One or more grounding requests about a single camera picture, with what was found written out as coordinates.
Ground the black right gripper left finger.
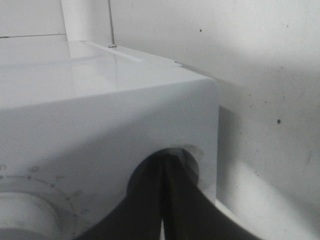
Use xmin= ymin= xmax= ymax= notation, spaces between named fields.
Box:
xmin=77 ymin=154 xmax=163 ymax=240

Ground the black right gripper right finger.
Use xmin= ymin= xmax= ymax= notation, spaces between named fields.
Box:
xmin=163 ymin=154 xmax=258 ymax=240

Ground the lower white timer knob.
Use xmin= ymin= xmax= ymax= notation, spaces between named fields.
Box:
xmin=0 ymin=192 xmax=61 ymax=240

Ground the white microwave oven body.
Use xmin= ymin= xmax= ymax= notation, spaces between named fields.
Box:
xmin=0 ymin=38 xmax=219 ymax=240

